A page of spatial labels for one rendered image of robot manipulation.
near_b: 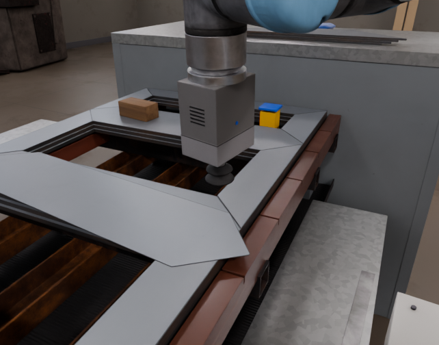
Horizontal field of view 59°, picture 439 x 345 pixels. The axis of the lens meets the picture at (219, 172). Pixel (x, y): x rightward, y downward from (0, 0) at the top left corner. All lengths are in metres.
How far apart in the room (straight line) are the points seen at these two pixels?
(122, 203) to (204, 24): 0.44
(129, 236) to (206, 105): 0.31
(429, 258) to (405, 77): 1.13
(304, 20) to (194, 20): 0.15
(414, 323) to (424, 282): 1.39
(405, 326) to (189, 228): 0.37
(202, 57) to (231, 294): 0.34
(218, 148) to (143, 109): 0.76
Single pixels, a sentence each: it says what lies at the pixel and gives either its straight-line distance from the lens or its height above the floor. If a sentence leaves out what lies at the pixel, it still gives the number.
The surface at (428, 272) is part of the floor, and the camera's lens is 2.15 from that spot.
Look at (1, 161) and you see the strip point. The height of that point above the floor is 0.85.
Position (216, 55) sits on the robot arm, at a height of 1.16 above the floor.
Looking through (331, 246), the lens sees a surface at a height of 0.68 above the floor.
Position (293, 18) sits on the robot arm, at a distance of 0.36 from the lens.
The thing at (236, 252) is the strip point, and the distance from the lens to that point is 0.64.
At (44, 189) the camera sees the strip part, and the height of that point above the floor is 0.85.
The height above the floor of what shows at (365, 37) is 1.07.
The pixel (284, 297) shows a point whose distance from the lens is 0.81.
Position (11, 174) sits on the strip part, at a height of 0.85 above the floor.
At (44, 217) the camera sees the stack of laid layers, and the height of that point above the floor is 0.83.
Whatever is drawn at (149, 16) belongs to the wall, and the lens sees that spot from 10.30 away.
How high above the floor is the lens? 1.24
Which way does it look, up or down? 26 degrees down
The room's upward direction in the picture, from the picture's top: straight up
